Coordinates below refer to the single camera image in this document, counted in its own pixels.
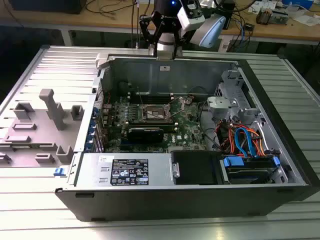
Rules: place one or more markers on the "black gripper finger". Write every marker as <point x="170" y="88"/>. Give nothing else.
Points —
<point x="145" y="30"/>
<point x="178" y="37"/>

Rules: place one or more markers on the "thin metal locking lever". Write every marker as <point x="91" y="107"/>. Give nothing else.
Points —
<point x="153" y="115"/>
<point x="140" y="96"/>

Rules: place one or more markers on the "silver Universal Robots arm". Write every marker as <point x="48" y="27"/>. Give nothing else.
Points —
<point x="212" y="30"/>

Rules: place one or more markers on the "black RAM slot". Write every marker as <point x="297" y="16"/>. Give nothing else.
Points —
<point x="152" y="94"/>
<point x="152" y="98"/>
<point x="152" y="101"/>

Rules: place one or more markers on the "CPU socket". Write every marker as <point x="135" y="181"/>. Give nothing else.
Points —
<point x="155" y="111"/>

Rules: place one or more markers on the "tall black box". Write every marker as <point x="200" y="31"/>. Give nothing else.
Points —
<point x="230" y="15"/>

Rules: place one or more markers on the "round coin battery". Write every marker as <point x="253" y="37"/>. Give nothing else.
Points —
<point x="189" y="101"/>

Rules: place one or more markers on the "small black box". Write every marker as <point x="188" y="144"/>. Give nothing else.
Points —
<point x="249" y="27"/>

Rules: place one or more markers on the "green motherboard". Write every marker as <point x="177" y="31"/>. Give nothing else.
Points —
<point x="185" y="125"/>

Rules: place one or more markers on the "copper transformer coil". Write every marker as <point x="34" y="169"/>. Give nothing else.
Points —
<point x="263" y="16"/>

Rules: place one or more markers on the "white printed cards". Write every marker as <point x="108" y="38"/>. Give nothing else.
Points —
<point x="260" y="4"/>

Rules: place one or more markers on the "RAM stick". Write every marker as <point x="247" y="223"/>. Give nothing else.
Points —
<point x="170" y="128"/>

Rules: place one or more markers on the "wooden workbench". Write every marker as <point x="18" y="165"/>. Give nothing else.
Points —
<point x="275" y="32"/>

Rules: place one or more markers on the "large dark box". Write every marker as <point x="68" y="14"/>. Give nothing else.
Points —
<point x="47" y="6"/>

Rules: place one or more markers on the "black graphics card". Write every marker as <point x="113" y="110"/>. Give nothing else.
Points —
<point x="145" y="135"/>

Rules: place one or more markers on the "grey electronic device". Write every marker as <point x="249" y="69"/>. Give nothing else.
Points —
<point x="281" y="17"/>

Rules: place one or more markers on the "silver metal drive cage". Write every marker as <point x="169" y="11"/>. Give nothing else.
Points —
<point x="250" y="115"/>

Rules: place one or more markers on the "white paper sheets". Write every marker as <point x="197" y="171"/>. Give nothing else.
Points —
<point x="306" y="20"/>

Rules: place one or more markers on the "silver power supply unit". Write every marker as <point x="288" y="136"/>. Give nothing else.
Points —
<point x="95" y="170"/>

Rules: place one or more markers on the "grey parts rack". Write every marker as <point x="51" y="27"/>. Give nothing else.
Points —
<point x="37" y="135"/>

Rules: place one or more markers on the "hard disk in blue carrier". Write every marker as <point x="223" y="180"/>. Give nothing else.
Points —
<point x="250" y="172"/>

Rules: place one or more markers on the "small blue latch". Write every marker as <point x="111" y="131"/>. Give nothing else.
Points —
<point x="58" y="172"/>

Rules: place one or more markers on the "black open PC case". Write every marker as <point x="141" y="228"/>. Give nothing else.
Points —
<point x="162" y="205"/>

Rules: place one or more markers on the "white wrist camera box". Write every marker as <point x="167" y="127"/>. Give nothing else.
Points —
<point x="190" y="20"/>

